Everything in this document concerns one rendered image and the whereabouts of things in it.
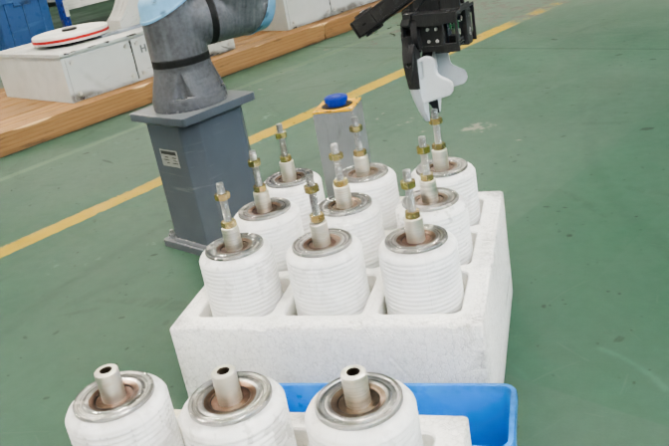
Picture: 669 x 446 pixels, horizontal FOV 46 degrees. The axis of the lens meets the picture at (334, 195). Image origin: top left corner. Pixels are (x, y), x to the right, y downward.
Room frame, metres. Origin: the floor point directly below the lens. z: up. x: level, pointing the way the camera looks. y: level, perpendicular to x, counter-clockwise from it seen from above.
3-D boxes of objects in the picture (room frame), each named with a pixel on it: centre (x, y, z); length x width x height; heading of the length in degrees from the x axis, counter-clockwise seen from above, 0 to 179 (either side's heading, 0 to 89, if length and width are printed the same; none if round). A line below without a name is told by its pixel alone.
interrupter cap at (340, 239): (0.89, 0.03, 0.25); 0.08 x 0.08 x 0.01
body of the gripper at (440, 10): (1.07, -0.18, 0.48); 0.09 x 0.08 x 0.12; 58
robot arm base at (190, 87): (1.58, 0.25, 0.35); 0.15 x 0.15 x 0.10
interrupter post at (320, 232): (0.89, 0.03, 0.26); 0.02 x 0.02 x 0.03
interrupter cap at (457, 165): (1.08, -0.16, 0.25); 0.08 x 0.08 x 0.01
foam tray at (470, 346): (1.00, -0.01, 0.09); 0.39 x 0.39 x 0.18; 72
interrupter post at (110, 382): (0.63, 0.24, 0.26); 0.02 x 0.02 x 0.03
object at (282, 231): (1.04, 0.10, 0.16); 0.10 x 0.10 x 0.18
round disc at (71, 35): (3.23, 0.92, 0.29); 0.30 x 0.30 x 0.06
